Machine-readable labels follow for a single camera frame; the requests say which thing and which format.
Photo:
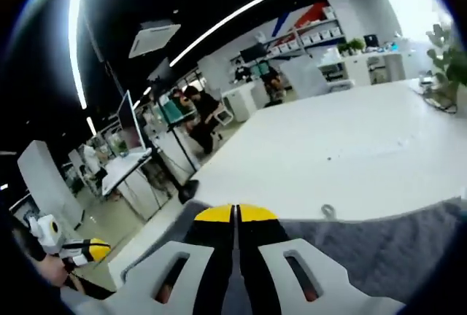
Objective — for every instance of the white partition panel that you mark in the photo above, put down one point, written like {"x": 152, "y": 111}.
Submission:
{"x": 47, "y": 183}

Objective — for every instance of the white side desk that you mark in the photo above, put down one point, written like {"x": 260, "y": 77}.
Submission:
{"x": 124, "y": 169}

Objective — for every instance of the green plant on counter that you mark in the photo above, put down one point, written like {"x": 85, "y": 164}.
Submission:
{"x": 352, "y": 46}

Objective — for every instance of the person's left hand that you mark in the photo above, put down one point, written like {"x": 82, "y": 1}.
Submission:
{"x": 53, "y": 271}

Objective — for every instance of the small green desk plant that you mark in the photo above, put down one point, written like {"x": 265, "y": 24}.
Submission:
{"x": 120, "y": 145}

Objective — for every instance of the computer monitor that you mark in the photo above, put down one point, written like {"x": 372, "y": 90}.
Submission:
{"x": 129, "y": 123}

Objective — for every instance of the long ceiling light strip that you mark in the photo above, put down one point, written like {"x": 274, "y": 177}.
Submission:
{"x": 262, "y": 5}

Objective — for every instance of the white office chair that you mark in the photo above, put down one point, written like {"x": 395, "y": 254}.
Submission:
{"x": 310, "y": 74}

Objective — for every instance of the shelf with white bins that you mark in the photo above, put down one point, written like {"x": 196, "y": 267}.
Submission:
{"x": 310, "y": 34}

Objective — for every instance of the curved ceiling light strip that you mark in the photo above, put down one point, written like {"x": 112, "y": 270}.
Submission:
{"x": 76, "y": 38}

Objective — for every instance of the black wall monitor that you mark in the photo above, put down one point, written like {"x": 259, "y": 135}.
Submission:
{"x": 252, "y": 52}

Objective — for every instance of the green potted plant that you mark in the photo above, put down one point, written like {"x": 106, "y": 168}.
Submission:
{"x": 447, "y": 63}

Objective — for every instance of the white ceiling air conditioner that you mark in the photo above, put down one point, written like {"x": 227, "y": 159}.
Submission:
{"x": 155, "y": 38}

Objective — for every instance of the grey towel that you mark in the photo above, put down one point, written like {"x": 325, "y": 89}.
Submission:
{"x": 383, "y": 249}

